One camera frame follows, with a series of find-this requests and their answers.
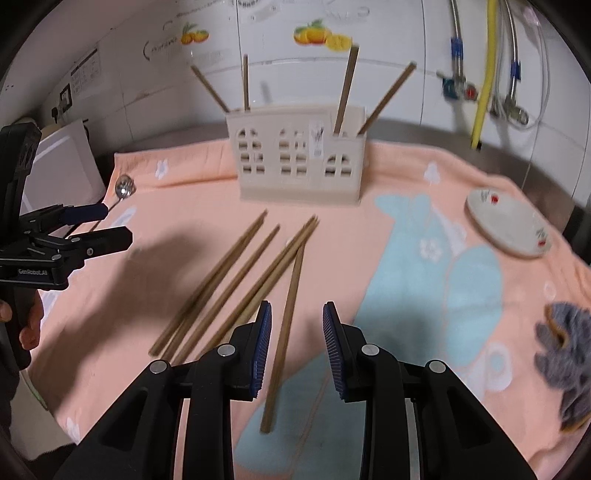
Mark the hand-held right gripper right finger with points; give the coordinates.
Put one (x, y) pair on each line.
(332, 350)

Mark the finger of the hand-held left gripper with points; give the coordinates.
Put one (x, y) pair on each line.
(106, 240)
(87, 212)

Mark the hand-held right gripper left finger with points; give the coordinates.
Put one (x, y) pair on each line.
(263, 350)

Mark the brown wooden chopstick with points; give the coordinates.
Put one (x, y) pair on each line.
(210, 88)
(288, 318)
(348, 83)
(392, 92)
(246, 83)

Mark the pile of wooden chopsticks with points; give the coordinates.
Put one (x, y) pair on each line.
(230, 256)

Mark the cream plastic utensil holder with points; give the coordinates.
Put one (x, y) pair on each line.
(277, 119)

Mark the person's left hand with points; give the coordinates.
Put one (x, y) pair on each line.
(32, 332)

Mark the metal ladle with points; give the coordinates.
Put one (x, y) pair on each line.
(124, 185)

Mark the white appliance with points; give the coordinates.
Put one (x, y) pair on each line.
(64, 166)

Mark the pink printed towel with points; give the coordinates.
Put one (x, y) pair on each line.
(415, 323)

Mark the white floral bowl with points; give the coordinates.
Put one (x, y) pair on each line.
(503, 221)

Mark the grey knitted rag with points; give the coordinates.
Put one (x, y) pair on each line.
(568, 360)

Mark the metal water valve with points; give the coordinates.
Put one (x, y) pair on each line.
(457, 87)
(512, 110)

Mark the clear plastic tube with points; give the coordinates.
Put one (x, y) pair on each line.
(547, 69)

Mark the black wall socket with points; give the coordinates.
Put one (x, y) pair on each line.
(67, 97)

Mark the white printed wall sticker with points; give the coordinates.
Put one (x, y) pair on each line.
(85, 69)

